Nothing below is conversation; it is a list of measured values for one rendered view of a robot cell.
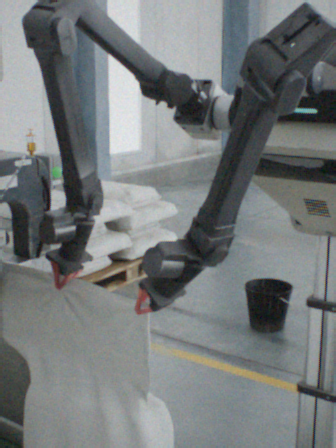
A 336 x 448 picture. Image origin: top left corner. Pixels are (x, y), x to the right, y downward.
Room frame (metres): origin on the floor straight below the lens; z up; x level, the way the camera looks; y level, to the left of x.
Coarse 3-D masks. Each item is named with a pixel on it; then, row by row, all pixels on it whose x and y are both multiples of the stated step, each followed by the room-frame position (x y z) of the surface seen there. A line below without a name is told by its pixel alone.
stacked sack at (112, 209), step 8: (104, 200) 4.70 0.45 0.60; (112, 200) 4.66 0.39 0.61; (56, 208) 4.34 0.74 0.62; (104, 208) 4.43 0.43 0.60; (112, 208) 4.48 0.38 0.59; (120, 208) 4.54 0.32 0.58; (128, 208) 4.60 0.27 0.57; (96, 216) 4.32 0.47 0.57; (104, 216) 4.39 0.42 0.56; (112, 216) 4.45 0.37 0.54; (120, 216) 4.53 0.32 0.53; (96, 224) 4.34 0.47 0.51
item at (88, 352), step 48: (0, 288) 1.60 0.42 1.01; (48, 288) 1.52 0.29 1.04; (96, 288) 1.41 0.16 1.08; (48, 336) 1.52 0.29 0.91; (96, 336) 1.41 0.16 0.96; (144, 336) 1.31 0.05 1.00; (48, 384) 1.44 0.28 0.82; (96, 384) 1.39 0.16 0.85; (144, 384) 1.31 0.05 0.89; (48, 432) 1.42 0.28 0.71; (96, 432) 1.33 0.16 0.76; (144, 432) 1.29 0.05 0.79
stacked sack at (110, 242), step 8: (112, 232) 4.66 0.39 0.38; (96, 240) 4.43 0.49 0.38; (104, 240) 4.44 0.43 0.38; (112, 240) 4.48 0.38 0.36; (120, 240) 4.54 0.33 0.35; (128, 240) 4.60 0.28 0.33; (88, 248) 4.27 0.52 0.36; (96, 248) 4.32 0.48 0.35; (104, 248) 4.39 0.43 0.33; (112, 248) 4.45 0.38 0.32; (120, 248) 4.53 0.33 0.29; (96, 256) 4.32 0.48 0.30
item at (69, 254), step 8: (56, 248) 1.48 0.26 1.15; (64, 248) 1.45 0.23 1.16; (72, 248) 1.44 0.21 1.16; (80, 248) 1.45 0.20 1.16; (48, 256) 1.45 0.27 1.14; (56, 256) 1.45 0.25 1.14; (64, 256) 1.45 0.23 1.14; (72, 256) 1.45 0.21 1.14; (80, 256) 1.46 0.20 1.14; (88, 256) 1.50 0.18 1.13; (64, 264) 1.43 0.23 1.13; (72, 264) 1.44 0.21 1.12
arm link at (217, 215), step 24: (240, 72) 1.09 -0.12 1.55; (288, 72) 1.00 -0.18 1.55; (264, 96) 1.03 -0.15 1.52; (288, 96) 1.00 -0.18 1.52; (240, 120) 1.08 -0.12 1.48; (264, 120) 1.06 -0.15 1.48; (240, 144) 1.08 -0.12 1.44; (264, 144) 1.10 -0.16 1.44; (216, 168) 1.15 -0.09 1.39; (240, 168) 1.11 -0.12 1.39; (216, 192) 1.15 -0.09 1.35; (240, 192) 1.15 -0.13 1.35; (216, 216) 1.16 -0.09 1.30; (216, 240) 1.18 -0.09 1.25
